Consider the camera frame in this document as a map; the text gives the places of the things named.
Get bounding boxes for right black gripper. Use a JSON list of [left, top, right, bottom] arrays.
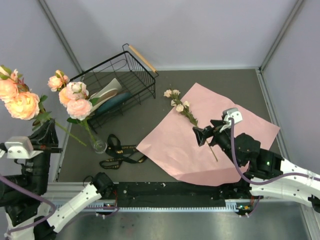
[[192, 119, 242, 168]]

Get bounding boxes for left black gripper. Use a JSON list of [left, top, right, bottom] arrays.
[[26, 117, 65, 195]]

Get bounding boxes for eucalyptus pink flower sprig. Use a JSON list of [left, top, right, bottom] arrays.
[[0, 65, 79, 130]]

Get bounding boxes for pale pink peony stem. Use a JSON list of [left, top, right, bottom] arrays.
[[66, 81, 98, 147]]

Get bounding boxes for pink wrapping paper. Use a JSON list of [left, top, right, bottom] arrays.
[[137, 83, 280, 187]]

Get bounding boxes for small pink rose sprig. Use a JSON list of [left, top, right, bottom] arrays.
[[163, 89, 219, 162]]

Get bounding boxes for peach rose flower stem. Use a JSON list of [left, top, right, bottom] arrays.
[[47, 70, 74, 108]]

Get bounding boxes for black ribbon gold lettering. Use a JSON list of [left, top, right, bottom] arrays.
[[99, 134, 148, 170]]

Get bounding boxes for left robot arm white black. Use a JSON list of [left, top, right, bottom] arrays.
[[0, 119, 114, 240]]

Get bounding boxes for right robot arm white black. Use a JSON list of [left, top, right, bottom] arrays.
[[192, 118, 320, 212]]

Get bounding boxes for clear glass vase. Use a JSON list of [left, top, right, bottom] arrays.
[[92, 140, 108, 154]]

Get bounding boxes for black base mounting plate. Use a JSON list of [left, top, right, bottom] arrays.
[[109, 181, 241, 202]]

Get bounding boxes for cream plate in basket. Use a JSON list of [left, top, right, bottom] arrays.
[[90, 88, 118, 115]]

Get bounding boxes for dark teal plate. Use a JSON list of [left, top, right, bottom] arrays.
[[93, 91, 132, 115]]

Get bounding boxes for white plate in basket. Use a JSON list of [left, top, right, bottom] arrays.
[[90, 78, 122, 99]]

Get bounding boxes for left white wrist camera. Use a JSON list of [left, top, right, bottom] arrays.
[[0, 136, 43, 159]]

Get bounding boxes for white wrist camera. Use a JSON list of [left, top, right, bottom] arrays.
[[220, 107, 243, 132], [0, 136, 43, 159]]

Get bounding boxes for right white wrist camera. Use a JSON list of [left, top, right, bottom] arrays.
[[220, 107, 243, 132]]

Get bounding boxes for grey slotted cable duct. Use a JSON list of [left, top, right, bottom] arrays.
[[52, 199, 254, 213]]

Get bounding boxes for black wire basket wooden handles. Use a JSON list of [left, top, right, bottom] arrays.
[[71, 43, 159, 133]]

